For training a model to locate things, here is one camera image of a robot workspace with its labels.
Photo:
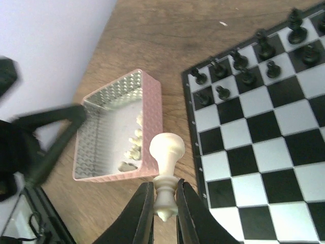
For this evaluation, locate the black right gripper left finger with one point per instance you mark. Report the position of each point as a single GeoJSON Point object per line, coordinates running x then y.
{"type": "Point", "coordinates": [135, 223]}

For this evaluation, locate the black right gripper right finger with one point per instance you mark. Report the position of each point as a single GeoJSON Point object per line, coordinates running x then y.
{"type": "Point", "coordinates": [195, 224]}

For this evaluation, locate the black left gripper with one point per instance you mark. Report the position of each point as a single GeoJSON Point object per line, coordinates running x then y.
{"type": "Point", "coordinates": [42, 162]}

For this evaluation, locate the pink tin with pieces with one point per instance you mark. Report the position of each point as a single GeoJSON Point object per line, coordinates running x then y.
{"type": "Point", "coordinates": [122, 119]}

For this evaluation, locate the black grey chess board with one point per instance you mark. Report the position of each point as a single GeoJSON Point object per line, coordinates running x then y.
{"type": "Point", "coordinates": [261, 177]}

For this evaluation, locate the black chess pieces row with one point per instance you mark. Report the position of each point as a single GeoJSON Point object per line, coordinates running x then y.
{"type": "Point", "coordinates": [294, 73]}

